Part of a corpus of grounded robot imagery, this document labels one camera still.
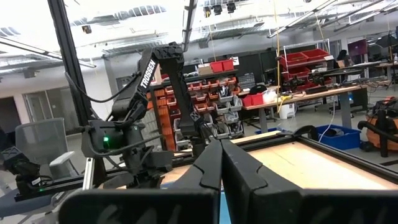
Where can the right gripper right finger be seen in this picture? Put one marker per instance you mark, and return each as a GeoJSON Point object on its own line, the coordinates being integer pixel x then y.
{"type": "Point", "coordinates": [311, 207]}

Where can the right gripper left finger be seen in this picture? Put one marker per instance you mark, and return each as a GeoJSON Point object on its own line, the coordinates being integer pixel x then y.
{"type": "Point", "coordinates": [140, 207]}

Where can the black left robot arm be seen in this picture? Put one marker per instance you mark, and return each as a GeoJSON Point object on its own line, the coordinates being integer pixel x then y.
{"type": "Point", "coordinates": [147, 74]}

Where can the blue storage bin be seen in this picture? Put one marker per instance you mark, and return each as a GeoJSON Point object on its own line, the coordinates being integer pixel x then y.
{"type": "Point", "coordinates": [339, 138]}

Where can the rack of parts bins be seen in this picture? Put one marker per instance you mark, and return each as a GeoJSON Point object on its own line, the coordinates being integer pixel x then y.
{"type": "Point", "coordinates": [217, 102]}

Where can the white bucket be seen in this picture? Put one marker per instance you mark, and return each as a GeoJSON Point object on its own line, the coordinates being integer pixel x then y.
{"type": "Point", "coordinates": [286, 111]}

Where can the cardboard box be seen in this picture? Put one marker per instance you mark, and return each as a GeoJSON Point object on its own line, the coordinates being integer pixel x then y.
{"type": "Point", "coordinates": [205, 69]}

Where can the long wooden workbench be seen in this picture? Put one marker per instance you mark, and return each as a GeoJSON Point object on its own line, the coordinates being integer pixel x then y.
{"type": "Point", "coordinates": [311, 96]}

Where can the grey mesh office chair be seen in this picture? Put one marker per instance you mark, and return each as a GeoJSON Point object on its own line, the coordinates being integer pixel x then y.
{"type": "Point", "coordinates": [40, 140]}

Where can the red storage bin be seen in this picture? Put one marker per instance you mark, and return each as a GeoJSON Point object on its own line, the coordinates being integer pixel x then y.
{"type": "Point", "coordinates": [228, 65]}
{"type": "Point", "coordinates": [216, 66]}

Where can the red bin on workbench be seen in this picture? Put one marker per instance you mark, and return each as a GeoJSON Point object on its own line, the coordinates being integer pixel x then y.
{"type": "Point", "coordinates": [253, 100]}

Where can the black device with green light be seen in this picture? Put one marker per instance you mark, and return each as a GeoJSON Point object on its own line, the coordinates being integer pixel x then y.
{"type": "Point", "coordinates": [21, 168]}

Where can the long ceiling light strip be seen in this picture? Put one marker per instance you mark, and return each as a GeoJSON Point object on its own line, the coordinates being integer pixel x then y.
{"type": "Point", "coordinates": [46, 53]}
{"type": "Point", "coordinates": [301, 18]}

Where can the black ceiling fixture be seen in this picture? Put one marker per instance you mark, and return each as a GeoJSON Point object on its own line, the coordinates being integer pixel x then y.
{"type": "Point", "coordinates": [207, 12]}
{"type": "Point", "coordinates": [217, 9]}
{"type": "Point", "coordinates": [231, 7]}

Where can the purple screen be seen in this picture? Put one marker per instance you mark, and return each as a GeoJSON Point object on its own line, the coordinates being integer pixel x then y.
{"type": "Point", "coordinates": [357, 48]}

